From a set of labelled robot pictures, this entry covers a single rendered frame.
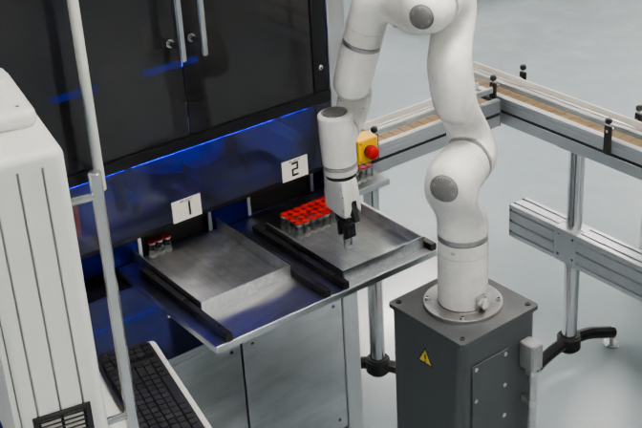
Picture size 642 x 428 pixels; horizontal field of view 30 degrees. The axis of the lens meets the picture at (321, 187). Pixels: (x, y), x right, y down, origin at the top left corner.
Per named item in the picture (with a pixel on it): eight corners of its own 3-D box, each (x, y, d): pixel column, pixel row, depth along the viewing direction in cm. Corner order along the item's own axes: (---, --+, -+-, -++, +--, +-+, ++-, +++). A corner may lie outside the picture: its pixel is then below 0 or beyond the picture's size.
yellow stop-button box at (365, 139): (343, 158, 342) (342, 135, 338) (363, 150, 345) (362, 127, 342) (359, 166, 336) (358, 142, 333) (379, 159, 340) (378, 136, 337)
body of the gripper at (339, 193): (316, 166, 290) (320, 206, 295) (337, 181, 282) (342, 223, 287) (342, 157, 293) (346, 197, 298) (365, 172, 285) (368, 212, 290)
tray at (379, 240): (266, 233, 320) (265, 222, 319) (343, 203, 334) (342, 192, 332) (343, 283, 295) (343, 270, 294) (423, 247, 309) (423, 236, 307)
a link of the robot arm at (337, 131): (329, 151, 292) (317, 168, 284) (324, 101, 286) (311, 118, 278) (362, 153, 289) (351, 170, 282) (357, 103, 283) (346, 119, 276)
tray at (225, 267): (133, 261, 311) (131, 249, 309) (218, 228, 324) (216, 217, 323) (203, 314, 286) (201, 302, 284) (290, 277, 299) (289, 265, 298)
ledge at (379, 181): (326, 181, 351) (325, 176, 350) (360, 168, 357) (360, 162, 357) (355, 198, 340) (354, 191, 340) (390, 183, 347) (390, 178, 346)
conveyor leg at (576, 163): (548, 350, 405) (556, 142, 370) (567, 339, 409) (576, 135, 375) (568, 361, 398) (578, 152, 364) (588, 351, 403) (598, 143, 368)
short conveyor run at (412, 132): (333, 193, 348) (331, 144, 341) (302, 176, 359) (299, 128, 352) (503, 127, 383) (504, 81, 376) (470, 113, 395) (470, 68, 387)
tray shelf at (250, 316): (117, 274, 309) (117, 267, 308) (332, 190, 345) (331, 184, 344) (217, 353, 274) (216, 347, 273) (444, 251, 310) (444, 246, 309)
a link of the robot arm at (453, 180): (495, 228, 282) (497, 136, 271) (468, 266, 267) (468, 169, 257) (447, 220, 287) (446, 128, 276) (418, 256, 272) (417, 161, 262)
